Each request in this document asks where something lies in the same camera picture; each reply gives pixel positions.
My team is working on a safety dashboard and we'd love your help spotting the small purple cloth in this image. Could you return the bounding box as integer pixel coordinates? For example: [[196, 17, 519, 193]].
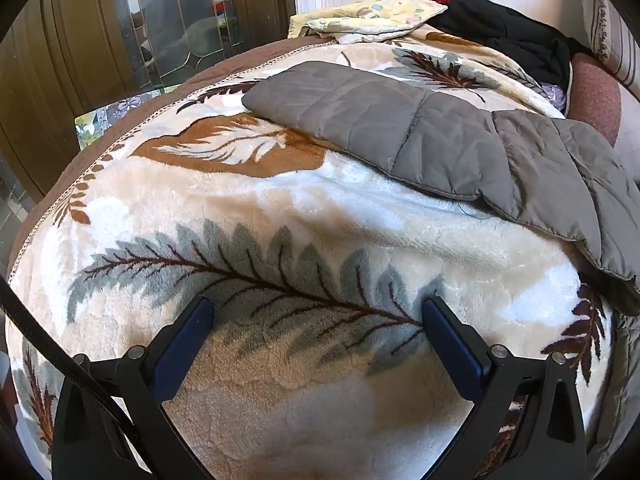
[[542, 82, 569, 112]]

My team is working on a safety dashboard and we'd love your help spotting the wooden door with leaded glass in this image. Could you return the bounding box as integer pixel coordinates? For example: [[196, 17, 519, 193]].
[[0, 0, 297, 211]]

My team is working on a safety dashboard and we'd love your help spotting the yellow patterned cloth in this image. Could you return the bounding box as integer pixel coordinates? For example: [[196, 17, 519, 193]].
[[288, 0, 448, 43]]

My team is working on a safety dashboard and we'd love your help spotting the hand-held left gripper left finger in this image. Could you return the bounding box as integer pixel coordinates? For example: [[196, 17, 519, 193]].
[[52, 296, 216, 480]]

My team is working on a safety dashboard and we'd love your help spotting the pink sofa bolster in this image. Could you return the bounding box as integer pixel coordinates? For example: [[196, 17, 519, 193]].
[[565, 52, 640, 181]]

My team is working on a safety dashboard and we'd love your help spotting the black cable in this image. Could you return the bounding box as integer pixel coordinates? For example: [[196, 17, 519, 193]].
[[0, 275, 146, 480]]

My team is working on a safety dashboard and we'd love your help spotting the black garment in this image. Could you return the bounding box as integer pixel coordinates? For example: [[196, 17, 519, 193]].
[[430, 0, 593, 93]]

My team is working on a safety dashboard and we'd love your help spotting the leaf print fleece blanket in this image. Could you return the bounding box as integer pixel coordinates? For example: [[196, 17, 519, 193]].
[[7, 27, 621, 480]]

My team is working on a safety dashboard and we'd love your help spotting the wide striped floral sofa cushion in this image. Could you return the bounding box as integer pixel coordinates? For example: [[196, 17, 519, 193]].
[[575, 0, 640, 91]]

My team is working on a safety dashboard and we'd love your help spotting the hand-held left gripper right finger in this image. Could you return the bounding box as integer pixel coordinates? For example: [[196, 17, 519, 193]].
[[422, 296, 588, 480]]

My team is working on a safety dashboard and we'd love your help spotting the grey quilted jacket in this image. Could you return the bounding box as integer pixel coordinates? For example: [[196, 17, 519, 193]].
[[241, 61, 640, 316]]

